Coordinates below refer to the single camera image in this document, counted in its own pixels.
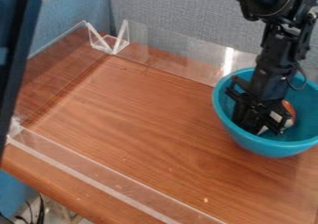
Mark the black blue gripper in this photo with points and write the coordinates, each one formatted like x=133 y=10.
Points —
x=285 y=47

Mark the blue plastic bowl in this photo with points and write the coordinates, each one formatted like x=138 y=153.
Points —
x=299 y=138

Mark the white brown toy mushroom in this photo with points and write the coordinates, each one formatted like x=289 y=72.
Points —
x=279 y=118

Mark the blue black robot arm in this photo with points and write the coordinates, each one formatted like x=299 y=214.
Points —
x=19 y=15

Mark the clear acrylic barrier frame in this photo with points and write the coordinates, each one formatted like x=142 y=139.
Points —
x=122 y=120

